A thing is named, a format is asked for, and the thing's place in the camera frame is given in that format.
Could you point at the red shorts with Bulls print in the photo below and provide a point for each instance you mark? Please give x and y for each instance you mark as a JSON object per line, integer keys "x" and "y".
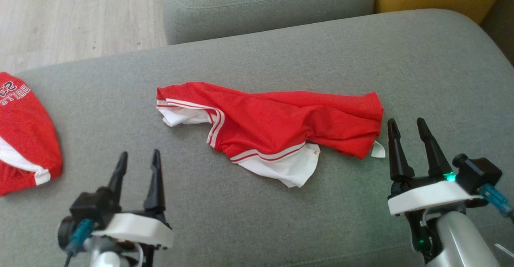
{"x": 28, "y": 138}

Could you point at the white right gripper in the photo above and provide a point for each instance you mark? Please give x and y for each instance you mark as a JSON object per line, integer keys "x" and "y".
{"x": 429, "y": 196}

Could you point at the grey sofa seat cushion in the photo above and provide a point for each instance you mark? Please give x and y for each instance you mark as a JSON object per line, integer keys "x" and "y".
{"x": 257, "y": 58}

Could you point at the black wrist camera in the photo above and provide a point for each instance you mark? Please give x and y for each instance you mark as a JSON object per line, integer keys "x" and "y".
{"x": 478, "y": 174}
{"x": 94, "y": 206}

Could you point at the red jersey with white sleeves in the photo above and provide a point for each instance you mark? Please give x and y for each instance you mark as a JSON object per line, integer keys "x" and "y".
{"x": 281, "y": 118}

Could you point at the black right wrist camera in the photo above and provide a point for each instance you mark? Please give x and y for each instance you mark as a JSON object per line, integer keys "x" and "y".
{"x": 478, "y": 174}

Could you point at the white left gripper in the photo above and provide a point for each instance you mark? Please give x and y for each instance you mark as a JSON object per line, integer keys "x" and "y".
{"x": 132, "y": 227}

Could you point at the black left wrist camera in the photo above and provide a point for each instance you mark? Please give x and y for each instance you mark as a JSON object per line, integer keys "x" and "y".
{"x": 94, "y": 206}

